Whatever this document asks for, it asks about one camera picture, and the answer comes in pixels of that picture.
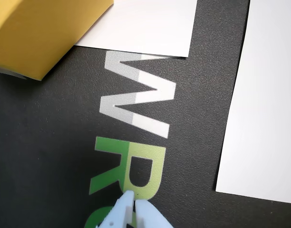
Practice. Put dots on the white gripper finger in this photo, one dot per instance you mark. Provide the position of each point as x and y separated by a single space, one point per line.
119 213
150 218

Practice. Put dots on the yellow paper box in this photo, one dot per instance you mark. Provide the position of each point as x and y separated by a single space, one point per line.
41 31

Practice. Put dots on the black printed mat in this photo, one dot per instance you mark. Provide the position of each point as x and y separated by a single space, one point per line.
41 142

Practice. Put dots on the white paper sheet marked home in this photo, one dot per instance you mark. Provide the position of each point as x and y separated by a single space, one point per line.
266 107

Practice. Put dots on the white paper sheet marked one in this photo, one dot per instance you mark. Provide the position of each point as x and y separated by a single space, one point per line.
148 26

